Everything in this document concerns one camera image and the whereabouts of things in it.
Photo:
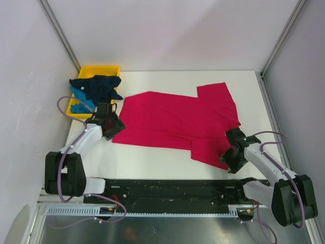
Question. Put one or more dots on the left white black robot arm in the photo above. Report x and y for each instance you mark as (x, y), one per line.
(64, 170)

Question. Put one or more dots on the aluminium corner post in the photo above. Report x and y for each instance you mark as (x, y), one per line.
(288, 28)
(50, 15)

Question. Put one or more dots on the navy t shirt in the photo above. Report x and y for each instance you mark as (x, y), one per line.
(99, 88)

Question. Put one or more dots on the grey slotted cable duct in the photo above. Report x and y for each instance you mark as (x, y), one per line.
(231, 211)

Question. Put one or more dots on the yellow plastic bin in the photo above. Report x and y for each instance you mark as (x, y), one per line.
(89, 72)

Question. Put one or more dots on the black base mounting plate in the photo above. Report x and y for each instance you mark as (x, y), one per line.
(181, 196)

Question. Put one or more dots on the left aluminium corner post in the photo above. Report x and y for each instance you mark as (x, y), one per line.
(50, 15)

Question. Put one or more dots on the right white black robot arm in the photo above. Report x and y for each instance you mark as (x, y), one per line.
(290, 196)

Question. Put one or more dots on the right aluminium corner post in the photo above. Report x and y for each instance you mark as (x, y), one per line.
(288, 28)

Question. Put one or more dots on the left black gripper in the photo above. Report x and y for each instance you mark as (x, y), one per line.
(119, 126)

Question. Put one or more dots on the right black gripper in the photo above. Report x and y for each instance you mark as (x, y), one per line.
(233, 166)

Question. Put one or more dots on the pink t shirt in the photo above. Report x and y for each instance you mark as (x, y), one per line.
(197, 124)

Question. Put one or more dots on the teal t shirt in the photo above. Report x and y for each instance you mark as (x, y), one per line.
(86, 105)

